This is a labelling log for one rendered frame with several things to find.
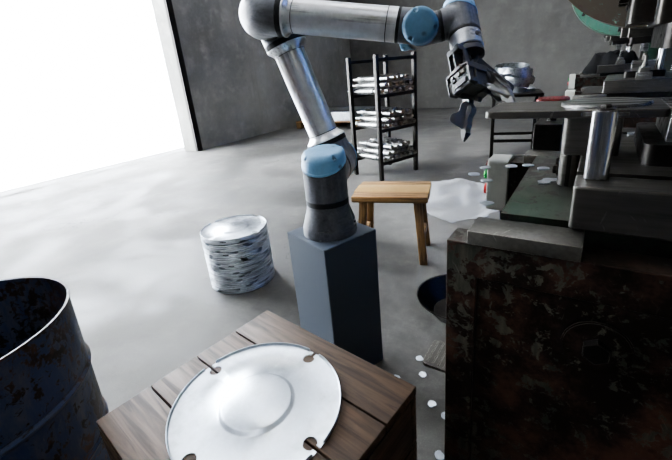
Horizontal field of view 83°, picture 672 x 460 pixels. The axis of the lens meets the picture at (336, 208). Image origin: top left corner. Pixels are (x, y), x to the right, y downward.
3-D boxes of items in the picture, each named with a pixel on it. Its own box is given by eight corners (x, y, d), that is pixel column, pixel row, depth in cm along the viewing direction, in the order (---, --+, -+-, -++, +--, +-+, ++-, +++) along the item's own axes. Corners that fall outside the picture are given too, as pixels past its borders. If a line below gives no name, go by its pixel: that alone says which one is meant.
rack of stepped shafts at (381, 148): (385, 182, 302) (379, 53, 269) (349, 173, 337) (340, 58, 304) (422, 170, 325) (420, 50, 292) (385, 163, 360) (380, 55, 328)
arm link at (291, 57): (319, 194, 110) (234, 2, 97) (330, 180, 124) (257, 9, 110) (357, 181, 107) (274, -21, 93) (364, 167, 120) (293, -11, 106)
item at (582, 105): (480, 183, 71) (484, 109, 66) (497, 165, 81) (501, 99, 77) (653, 197, 57) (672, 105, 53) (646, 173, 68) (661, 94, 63)
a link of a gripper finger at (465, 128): (441, 136, 92) (451, 98, 90) (460, 140, 95) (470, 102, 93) (449, 138, 90) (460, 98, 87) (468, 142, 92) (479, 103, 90)
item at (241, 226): (186, 235, 166) (186, 233, 166) (235, 212, 188) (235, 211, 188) (231, 246, 151) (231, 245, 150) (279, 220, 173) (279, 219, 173)
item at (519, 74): (488, 158, 343) (493, 64, 316) (489, 147, 382) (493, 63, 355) (538, 158, 328) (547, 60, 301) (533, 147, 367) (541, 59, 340)
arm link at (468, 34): (465, 52, 97) (490, 29, 90) (468, 66, 96) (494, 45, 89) (442, 44, 94) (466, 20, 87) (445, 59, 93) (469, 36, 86)
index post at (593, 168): (582, 179, 51) (592, 105, 48) (583, 173, 53) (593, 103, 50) (608, 181, 49) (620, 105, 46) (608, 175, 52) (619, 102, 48)
